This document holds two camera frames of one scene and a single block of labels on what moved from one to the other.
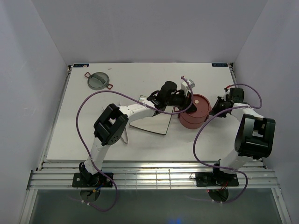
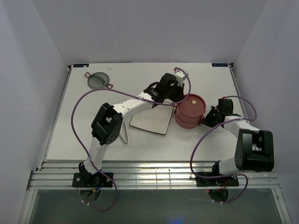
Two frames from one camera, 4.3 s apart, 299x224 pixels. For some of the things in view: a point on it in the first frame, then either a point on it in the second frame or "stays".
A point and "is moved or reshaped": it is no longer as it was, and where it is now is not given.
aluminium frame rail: x=148 y=176 stays
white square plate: x=159 y=123 stays
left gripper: x=187 y=101 -> x=180 y=89
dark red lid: x=202 y=104 is moved or reshaped
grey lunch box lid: x=98 y=80 stays
